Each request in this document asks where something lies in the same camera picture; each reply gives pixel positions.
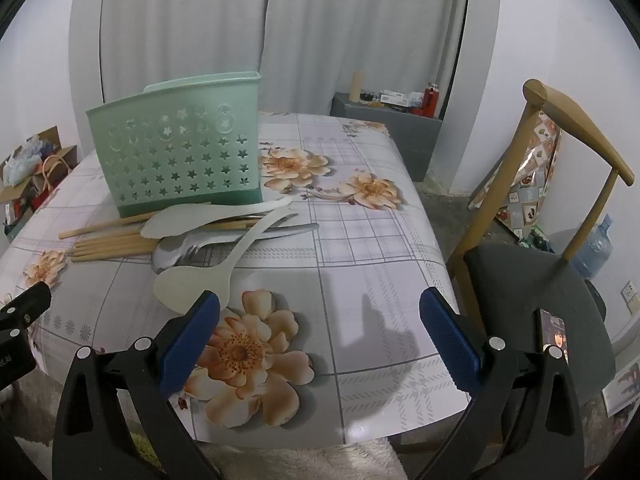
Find white fluffy rug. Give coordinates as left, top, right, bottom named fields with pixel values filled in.
left=197, top=437, right=408, bottom=480

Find wooden chair with dark seat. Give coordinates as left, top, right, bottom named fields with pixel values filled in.
left=446, top=78, right=636, bottom=401

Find floral patterned bag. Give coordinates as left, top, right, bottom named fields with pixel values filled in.
left=470, top=112, right=563, bottom=241

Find phone with picture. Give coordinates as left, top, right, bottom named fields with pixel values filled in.
left=539, top=308, right=571, bottom=367

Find blue water bottle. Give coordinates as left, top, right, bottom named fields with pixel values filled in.
left=575, top=215, right=614, bottom=279

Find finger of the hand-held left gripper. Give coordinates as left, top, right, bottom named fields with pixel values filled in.
left=0, top=282, right=52, bottom=331

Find open cardboard box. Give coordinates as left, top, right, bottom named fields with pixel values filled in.
left=0, top=127, right=78, bottom=238

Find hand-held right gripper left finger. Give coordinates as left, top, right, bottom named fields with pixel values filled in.
left=52, top=290, right=221, bottom=480

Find printed booklet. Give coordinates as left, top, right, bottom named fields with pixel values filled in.
left=602, top=364, right=640, bottom=417

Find red bottle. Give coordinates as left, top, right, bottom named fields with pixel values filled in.
left=421, top=82, right=440, bottom=118

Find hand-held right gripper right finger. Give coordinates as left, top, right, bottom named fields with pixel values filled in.
left=419, top=287, right=599, bottom=480

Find white curtain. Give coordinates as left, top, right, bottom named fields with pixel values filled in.
left=100, top=0, right=273, bottom=111
left=260, top=0, right=468, bottom=116

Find green perforated utensil holder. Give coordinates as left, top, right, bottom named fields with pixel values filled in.
left=86, top=71, right=264, bottom=219

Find bundle of wooden chopsticks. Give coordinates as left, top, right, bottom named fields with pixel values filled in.
left=58, top=201, right=266, bottom=263

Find pale blue plastic bag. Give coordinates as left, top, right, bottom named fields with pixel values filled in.
left=2, top=135, right=45, bottom=184

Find grey side cabinet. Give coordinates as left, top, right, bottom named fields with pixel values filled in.
left=330, top=92, right=446, bottom=181

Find small white boxes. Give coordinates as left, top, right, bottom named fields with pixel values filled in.
left=379, top=91, right=426, bottom=113

